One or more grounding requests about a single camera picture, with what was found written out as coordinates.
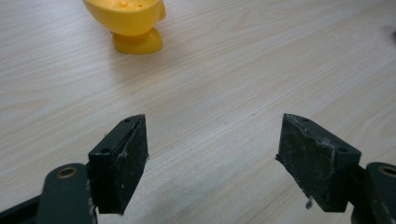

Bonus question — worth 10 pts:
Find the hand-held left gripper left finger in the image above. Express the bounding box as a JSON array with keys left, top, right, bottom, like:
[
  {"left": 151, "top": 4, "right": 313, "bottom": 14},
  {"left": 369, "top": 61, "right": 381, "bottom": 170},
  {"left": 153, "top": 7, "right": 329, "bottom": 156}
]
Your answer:
[{"left": 88, "top": 113, "right": 149, "bottom": 216}]

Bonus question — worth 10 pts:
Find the yellow plastic egg cup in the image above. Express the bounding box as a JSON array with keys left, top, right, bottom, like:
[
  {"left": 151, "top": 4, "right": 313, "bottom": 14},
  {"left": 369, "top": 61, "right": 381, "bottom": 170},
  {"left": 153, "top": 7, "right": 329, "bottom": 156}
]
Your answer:
[{"left": 81, "top": 0, "right": 167, "bottom": 56}]

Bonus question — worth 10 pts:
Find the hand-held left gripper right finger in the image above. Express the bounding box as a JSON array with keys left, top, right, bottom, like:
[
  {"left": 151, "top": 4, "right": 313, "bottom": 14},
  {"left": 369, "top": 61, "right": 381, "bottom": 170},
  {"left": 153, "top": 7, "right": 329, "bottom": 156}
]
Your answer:
[{"left": 275, "top": 113, "right": 362, "bottom": 214}]

